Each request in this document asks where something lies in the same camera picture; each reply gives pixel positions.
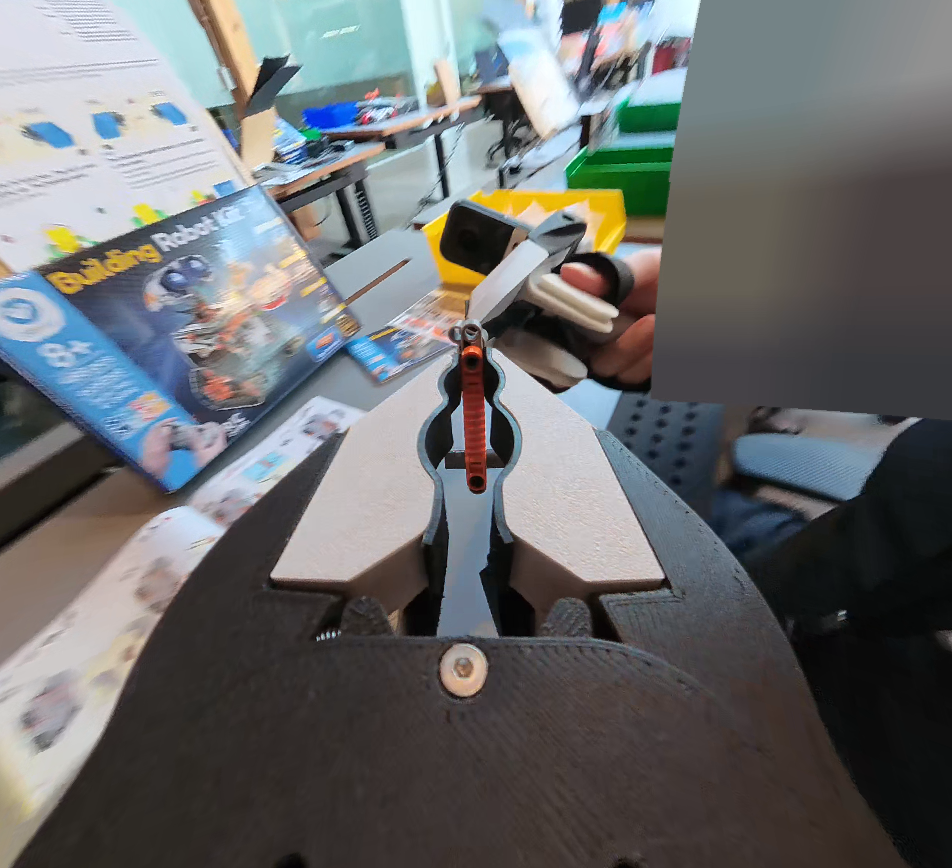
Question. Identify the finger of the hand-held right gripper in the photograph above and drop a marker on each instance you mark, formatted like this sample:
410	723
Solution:
561	228
513	280

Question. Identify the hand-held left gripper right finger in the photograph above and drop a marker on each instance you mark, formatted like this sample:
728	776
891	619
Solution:
573	511

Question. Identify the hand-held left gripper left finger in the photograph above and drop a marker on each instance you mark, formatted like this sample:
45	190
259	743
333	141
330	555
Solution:
357	503

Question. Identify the grey toy connector pin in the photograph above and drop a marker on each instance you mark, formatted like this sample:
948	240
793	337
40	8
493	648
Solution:
470	332

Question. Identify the orange toy building beam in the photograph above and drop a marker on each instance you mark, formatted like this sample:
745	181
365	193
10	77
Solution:
474	414

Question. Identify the grey desk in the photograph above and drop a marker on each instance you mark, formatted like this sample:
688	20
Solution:
312	381

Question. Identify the wooden background desk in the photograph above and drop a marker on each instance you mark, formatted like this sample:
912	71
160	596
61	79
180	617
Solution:
405	120
327	172

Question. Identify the person's right hand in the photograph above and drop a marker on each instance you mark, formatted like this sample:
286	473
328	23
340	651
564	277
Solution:
632	332

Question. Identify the yellow plastic bin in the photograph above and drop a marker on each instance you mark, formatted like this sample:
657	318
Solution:
520	202

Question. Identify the green plastic bin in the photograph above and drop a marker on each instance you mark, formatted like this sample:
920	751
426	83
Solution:
651	115
625	172

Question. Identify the white illustrated instruction sheet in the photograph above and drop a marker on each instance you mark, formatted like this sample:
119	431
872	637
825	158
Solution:
245	466

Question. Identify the white display board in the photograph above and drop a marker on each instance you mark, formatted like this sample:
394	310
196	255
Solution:
539	83

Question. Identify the blue building kit booklet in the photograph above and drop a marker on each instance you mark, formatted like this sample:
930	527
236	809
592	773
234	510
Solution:
387	358

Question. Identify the person's leg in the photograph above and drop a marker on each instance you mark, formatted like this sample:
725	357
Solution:
751	522

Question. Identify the blue plastic bin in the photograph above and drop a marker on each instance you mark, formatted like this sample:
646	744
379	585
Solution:
335	114

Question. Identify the grey chair armrest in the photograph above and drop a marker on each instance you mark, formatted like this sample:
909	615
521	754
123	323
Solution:
803	466

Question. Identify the robot building kit box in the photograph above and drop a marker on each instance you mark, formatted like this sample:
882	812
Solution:
178	332

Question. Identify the cardboard box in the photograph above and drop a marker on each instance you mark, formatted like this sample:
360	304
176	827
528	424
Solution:
260	109

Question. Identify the person's black top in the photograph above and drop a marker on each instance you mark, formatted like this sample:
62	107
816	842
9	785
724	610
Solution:
877	622

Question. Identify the large white instruction sheet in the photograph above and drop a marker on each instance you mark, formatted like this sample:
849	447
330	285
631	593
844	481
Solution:
82	102

